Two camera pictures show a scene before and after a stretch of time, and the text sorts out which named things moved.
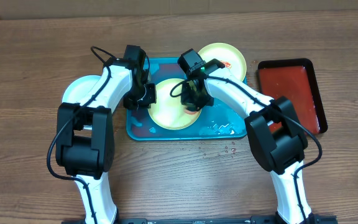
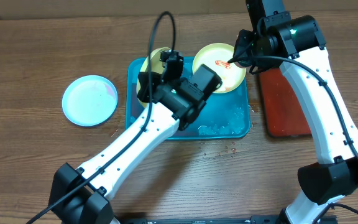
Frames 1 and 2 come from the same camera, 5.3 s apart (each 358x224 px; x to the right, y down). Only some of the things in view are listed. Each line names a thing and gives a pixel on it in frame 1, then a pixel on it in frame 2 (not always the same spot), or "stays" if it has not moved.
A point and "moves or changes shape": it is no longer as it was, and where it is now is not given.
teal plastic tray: (217, 121) stays
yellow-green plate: (169, 112) moves or changes shape
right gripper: (189, 101) to (244, 38)
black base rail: (312, 219) stays
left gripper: (151, 98) to (143, 94)
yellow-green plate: (229, 55) stays
